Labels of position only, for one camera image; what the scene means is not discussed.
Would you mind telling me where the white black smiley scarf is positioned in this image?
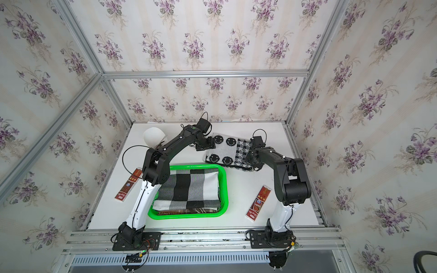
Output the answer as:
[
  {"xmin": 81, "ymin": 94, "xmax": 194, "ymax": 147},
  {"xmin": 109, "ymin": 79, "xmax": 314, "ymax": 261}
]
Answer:
[{"xmin": 203, "ymin": 133, "xmax": 254, "ymax": 171}]

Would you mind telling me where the black grey checked scarf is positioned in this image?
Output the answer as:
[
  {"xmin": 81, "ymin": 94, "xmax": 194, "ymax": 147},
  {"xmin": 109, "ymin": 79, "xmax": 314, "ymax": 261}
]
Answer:
[{"xmin": 152, "ymin": 168, "xmax": 221, "ymax": 212}]

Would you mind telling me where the brown plaid scarf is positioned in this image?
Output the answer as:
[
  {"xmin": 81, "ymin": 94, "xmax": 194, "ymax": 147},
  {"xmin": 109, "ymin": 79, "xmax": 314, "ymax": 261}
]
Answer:
[{"xmin": 157, "ymin": 208, "xmax": 218, "ymax": 216}]

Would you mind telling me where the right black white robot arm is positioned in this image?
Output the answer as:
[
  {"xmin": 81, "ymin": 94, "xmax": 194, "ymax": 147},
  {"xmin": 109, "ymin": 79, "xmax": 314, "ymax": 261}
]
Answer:
[{"xmin": 245, "ymin": 147, "xmax": 312, "ymax": 233}]

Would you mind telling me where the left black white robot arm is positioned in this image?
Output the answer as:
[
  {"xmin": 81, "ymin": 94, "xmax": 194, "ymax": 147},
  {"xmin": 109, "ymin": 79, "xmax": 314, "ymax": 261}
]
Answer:
[{"xmin": 118, "ymin": 119, "xmax": 215, "ymax": 244}]

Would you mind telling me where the red packet on right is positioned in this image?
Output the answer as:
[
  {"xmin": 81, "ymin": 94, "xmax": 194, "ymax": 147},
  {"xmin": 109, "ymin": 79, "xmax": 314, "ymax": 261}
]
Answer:
[{"xmin": 246, "ymin": 185, "xmax": 272, "ymax": 221}]

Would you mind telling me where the red packet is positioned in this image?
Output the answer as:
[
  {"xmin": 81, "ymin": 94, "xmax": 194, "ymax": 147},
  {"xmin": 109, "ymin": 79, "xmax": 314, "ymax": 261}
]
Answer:
[
  {"xmin": 246, "ymin": 185, "xmax": 272, "ymax": 221},
  {"xmin": 114, "ymin": 168, "xmax": 142, "ymax": 202}
]

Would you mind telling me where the white cup with utensils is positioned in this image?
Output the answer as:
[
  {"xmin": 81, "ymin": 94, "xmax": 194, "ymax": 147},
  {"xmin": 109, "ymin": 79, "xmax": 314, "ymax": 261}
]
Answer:
[{"xmin": 142, "ymin": 127, "xmax": 167, "ymax": 148}]

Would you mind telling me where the red packet on left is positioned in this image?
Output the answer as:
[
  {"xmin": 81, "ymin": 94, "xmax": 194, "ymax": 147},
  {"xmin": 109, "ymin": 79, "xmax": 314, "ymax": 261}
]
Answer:
[{"xmin": 114, "ymin": 168, "xmax": 142, "ymax": 202}]

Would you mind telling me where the black chair edge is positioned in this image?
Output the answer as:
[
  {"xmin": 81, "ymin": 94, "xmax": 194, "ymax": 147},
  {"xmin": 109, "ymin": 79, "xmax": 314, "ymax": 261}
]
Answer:
[{"xmin": 413, "ymin": 250, "xmax": 437, "ymax": 273}]

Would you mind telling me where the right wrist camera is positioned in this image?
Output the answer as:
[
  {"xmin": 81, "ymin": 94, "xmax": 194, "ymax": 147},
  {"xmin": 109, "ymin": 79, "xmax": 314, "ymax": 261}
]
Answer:
[{"xmin": 251, "ymin": 136, "xmax": 266, "ymax": 149}]

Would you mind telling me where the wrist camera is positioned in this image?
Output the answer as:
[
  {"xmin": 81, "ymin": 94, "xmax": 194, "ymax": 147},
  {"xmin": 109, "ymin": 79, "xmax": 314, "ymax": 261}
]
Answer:
[
  {"xmin": 195, "ymin": 118, "xmax": 212, "ymax": 135},
  {"xmin": 251, "ymin": 136, "xmax": 266, "ymax": 149}
]

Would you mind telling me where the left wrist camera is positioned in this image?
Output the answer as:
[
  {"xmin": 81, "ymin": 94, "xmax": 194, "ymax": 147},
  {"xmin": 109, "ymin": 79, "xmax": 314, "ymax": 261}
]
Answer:
[{"xmin": 195, "ymin": 118, "xmax": 212, "ymax": 135}]

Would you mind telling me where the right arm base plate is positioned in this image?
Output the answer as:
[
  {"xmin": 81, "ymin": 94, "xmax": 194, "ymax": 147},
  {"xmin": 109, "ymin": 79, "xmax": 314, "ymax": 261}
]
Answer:
[{"xmin": 245, "ymin": 229, "xmax": 297, "ymax": 249}]

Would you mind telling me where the aluminium front rail frame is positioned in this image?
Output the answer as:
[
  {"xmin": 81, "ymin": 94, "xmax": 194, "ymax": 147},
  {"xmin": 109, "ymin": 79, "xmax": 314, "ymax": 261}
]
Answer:
[{"xmin": 51, "ymin": 225, "xmax": 356, "ymax": 273}]

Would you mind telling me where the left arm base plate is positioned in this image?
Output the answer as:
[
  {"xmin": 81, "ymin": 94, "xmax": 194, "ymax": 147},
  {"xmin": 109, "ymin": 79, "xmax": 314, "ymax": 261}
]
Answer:
[{"xmin": 111, "ymin": 232, "xmax": 162, "ymax": 251}]

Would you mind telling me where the small circuit board with wires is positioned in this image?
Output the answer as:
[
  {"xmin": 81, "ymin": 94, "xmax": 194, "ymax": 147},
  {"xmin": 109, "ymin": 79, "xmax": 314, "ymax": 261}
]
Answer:
[{"xmin": 124, "ymin": 253, "xmax": 143, "ymax": 263}]

